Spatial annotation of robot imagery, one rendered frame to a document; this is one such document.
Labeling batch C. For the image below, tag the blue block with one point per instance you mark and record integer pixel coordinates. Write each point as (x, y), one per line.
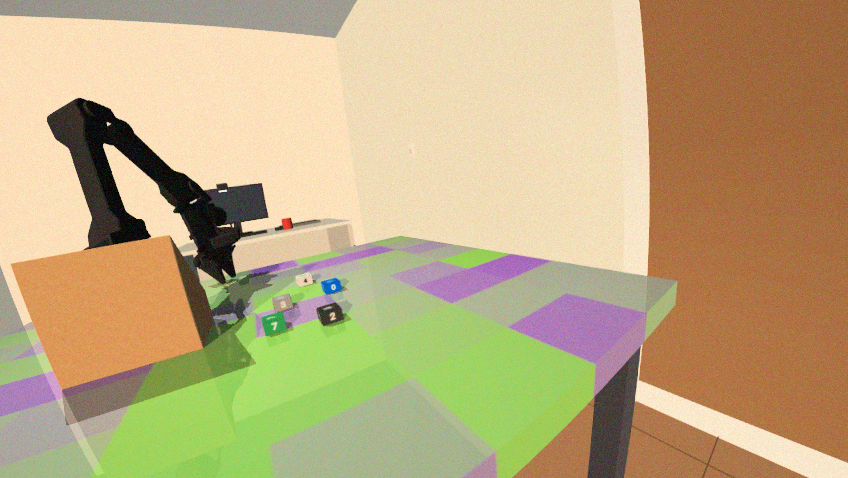
(331, 286)

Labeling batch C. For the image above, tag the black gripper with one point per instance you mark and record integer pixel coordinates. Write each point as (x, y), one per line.
(213, 253)

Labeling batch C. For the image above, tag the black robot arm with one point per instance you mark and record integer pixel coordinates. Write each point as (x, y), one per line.
(81, 126)

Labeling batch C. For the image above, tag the green block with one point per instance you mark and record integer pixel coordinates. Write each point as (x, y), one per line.
(273, 323)

